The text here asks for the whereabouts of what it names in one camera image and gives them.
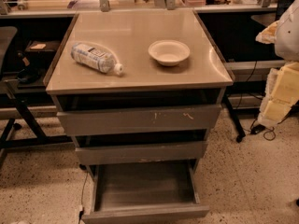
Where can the grey top drawer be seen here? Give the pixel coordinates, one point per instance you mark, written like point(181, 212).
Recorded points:
point(139, 112)

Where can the plastic water bottle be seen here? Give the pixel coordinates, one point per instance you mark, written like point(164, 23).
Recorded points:
point(101, 59)

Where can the black box on shelf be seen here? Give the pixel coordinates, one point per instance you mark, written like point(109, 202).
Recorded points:
point(41, 53)

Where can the grey drawer cabinet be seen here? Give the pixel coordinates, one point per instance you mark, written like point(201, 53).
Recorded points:
point(128, 34)

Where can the black table leg right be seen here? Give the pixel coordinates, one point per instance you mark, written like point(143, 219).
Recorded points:
point(235, 119)

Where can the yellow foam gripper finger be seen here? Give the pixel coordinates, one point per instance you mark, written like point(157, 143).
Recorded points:
point(281, 93)

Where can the white paper bowl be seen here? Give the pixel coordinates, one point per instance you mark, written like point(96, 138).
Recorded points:
point(169, 52)

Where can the grey bottom drawer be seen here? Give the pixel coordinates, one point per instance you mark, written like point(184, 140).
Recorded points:
point(132, 193)

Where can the grey drawer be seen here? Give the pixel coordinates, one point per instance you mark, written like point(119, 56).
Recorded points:
point(132, 193)
point(141, 147)
point(139, 112)

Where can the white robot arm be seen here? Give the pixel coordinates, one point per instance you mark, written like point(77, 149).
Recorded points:
point(284, 34)

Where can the black power adapter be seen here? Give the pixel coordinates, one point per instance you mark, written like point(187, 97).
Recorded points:
point(257, 129)

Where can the black table frame left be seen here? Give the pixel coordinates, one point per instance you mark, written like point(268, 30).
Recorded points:
point(41, 138)

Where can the grey middle drawer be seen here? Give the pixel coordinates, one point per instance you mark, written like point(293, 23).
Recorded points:
point(141, 147)

